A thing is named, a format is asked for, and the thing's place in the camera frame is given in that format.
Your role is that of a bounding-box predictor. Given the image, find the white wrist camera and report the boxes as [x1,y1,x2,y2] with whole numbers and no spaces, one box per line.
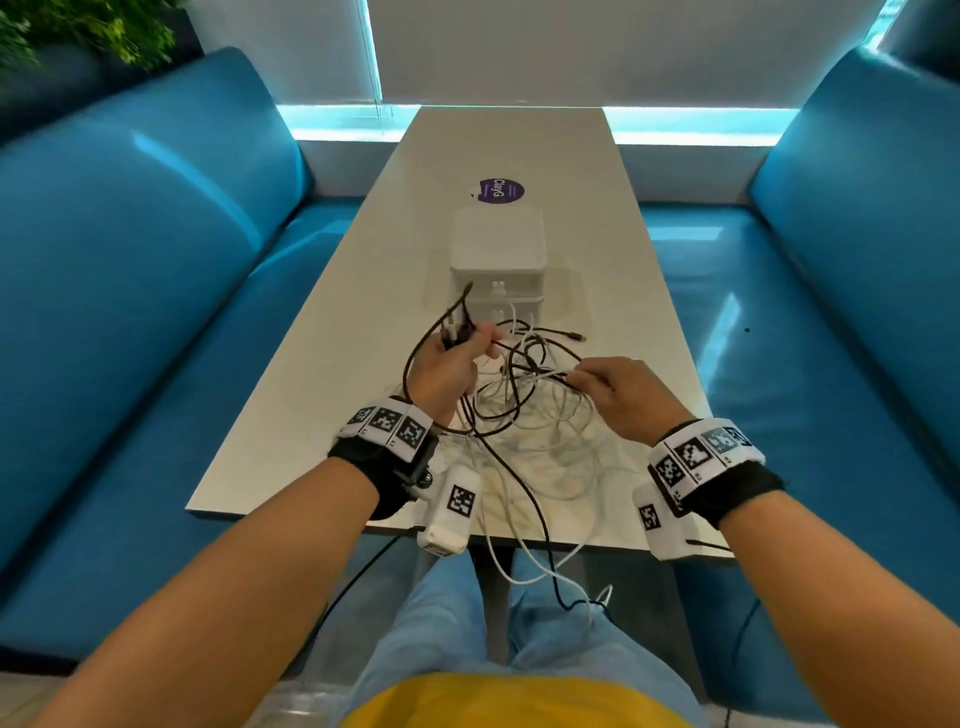
[633,483,703,562]
[417,463,481,558]

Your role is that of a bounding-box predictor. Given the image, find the person's left forearm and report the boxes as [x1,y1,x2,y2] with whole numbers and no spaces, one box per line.
[33,457,380,728]

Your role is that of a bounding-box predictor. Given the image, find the green leafy plant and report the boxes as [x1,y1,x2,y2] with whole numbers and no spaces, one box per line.
[0,0,189,73]

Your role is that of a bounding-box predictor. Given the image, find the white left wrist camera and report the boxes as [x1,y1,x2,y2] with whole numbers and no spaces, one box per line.
[417,463,481,558]

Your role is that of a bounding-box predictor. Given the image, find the cyan light strip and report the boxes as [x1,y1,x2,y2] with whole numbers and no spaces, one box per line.
[277,103,800,148]

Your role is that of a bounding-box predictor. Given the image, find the white box with drawers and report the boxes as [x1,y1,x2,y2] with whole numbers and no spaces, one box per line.
[448,203,549,331]

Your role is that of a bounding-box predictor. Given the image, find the person's right hand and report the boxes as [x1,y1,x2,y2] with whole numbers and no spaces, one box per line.
[566,356,695,448]

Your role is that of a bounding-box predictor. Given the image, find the black marker-tagged left wristband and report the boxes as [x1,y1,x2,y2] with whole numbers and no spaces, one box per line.
[328,395,440,520]

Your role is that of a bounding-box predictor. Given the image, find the cyan vertical wall light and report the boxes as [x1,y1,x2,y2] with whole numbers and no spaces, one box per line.
[358,0,385,105]

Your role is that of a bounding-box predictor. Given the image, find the blue leather sofa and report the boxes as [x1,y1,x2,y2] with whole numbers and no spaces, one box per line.
[641,44,960,725]
[0,46,365,661]

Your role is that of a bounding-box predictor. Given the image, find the person's left hand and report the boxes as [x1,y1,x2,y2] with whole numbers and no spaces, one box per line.
[404,322,505,429]

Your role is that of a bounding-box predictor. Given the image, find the person's yellow shirt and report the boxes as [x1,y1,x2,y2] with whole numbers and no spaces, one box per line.
[341,672,695,728]

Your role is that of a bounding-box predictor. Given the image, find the white table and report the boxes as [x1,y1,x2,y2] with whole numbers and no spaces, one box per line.
[185,107,733,560]

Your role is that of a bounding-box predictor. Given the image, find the person's blue jeans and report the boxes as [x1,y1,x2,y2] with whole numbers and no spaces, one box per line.
[337,551,710,728]

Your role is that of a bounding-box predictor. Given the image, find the black marker-tagged wristband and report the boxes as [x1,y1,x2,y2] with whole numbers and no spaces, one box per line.
[328,395,440,520]
[646,417,787,530]

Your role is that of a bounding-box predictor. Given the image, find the black marker-tagged right wristband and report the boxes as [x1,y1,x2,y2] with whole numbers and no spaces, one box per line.
[646,417,787,530]

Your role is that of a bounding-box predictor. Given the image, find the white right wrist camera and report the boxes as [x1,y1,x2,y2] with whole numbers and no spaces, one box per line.
[633,483,703,562]

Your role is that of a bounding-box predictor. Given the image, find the black cables bundle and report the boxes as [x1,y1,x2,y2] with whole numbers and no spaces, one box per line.
[402,281,601,613]

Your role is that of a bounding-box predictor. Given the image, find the round purple sticker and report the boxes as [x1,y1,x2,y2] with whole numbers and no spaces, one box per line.
[472,177,526,205]

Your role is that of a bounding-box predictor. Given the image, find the black left camera cord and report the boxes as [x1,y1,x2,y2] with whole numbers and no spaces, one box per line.
[307,533,403,661]

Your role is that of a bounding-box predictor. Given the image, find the black camera cord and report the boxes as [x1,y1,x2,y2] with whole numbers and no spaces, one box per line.
[686,536,763,728]
[307,533,403,661]

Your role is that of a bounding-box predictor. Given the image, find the black right camera cord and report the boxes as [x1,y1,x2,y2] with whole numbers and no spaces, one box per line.
[686,536,763,728]

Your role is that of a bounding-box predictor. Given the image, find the tangle of white cables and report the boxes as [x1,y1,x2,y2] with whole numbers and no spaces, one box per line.
[449,299,624,610]

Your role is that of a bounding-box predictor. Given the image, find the person's right forearm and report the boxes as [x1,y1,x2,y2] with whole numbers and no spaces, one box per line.
[719,491,960,728]

